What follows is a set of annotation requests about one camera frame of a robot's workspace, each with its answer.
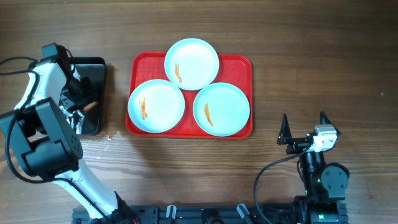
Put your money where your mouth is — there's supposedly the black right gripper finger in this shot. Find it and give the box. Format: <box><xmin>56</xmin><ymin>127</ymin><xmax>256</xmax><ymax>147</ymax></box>
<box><xmin>320</xmin><ymin>111</ymin><xmax>341</xmax><ymax>136</ymax></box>
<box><xmin>277</xmin><ymin>113</ymin><xmax>292</xmax><ymax>145</ymax></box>

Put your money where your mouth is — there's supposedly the orange green sponge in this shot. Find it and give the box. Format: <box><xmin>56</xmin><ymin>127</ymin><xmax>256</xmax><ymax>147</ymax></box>
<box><xmin>83</xmin><ymin>101</ymin><xmax>98</xmax><ymax>113</ymax></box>

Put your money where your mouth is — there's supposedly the white plate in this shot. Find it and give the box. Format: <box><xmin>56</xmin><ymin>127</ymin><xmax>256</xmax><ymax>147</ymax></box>
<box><xmin>193</xmin><ymin>82</ymin><xmax>251</xmax><ymax>137</ymax></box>
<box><xmin>127</xmin><ymin>79</ymin><xmax>185</xmax><ymax>133</ymax></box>
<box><xmin>164</xmin><ymin>38</ymin><xmax>220</xmax><ymax>91</ymax></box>

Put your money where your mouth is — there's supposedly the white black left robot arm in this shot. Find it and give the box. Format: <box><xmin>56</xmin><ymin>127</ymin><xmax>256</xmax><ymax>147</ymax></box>
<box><xmin>1</xmin><ymin>59</ymin><xmax>139</xmax><ymax>223</ymax></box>

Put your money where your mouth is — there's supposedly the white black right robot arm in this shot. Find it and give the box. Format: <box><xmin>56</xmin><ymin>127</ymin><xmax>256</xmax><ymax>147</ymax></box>
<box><xmin>277</xmin><ymin>112</ymin><xmax>350</xmax><ymax>223</ymax></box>

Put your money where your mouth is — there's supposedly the black water tray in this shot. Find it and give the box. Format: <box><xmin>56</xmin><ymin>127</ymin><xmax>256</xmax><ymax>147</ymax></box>
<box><xmin>59</xmin><ymin>57</ymin><xmax>106</xmax><ymax>135</ymax></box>

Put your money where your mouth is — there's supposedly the red plastic tray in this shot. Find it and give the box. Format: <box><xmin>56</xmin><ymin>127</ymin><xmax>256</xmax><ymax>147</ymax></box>
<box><xmin>125</xmin><ymin>51</ymin><xmax>252</xmax><ymax>139</ymax></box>

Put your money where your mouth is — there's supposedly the white top plate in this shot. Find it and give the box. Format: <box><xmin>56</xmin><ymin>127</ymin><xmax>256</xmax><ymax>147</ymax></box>
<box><xmin>164</xmin><ymin>38</ymin><xmax>220</xmax><ymax>91</ymax></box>

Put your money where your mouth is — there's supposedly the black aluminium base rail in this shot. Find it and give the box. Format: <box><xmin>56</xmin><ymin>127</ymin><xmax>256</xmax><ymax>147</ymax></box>
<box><xmin>72</xmin><ymin>203</ymin><xmax>348</xmax><ymax>224</ymax></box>

